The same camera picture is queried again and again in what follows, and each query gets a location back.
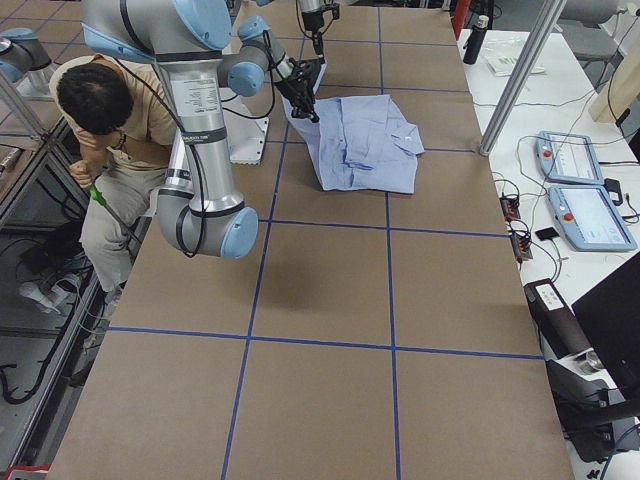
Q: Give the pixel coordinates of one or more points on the black water bottle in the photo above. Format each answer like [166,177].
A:
[475,40]

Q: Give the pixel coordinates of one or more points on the green handled tool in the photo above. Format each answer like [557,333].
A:
[98,197]

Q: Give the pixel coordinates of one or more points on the teach pendant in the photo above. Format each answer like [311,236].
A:
[568,158]
[589,220]

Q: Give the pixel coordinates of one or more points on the aluminium frame post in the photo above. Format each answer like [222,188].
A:
[549,13]

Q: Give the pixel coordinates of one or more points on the light blue striped shirt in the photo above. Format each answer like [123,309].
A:
[361,143]

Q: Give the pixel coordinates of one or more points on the clear plastic document sleeve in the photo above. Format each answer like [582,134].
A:
[501,56]

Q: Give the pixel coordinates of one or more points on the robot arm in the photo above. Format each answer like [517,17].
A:
[315,18]
[199,209]

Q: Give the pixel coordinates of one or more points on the seated person in beige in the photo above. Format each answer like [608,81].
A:
[117,112]

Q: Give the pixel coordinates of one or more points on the lower teach pendant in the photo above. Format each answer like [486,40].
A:
[589,220]

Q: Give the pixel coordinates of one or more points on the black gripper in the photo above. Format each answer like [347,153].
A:
[296,89]

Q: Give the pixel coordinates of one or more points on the upper teach pendant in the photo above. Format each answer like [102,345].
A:
[568,158]

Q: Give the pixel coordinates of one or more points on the black power adapter box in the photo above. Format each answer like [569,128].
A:
[555,319]

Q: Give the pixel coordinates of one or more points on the black monitor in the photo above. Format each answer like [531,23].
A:
[608,314]

